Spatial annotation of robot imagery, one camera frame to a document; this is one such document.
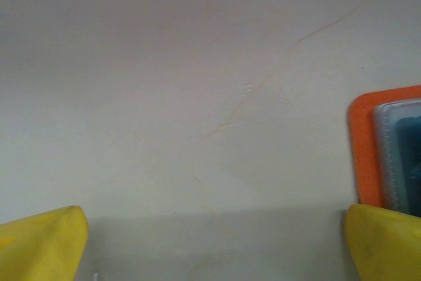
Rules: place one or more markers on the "orange card holder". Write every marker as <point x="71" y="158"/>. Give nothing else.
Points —
<point x="361" y="149"/>

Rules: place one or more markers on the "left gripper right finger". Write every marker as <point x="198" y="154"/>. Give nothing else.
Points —
<point x="385" y="248"/>

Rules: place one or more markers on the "blue credit card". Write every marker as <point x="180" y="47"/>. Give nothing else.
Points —
<point x="409" y="162"/>

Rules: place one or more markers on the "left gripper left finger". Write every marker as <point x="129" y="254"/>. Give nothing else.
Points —
<point x="39" y="248"/>

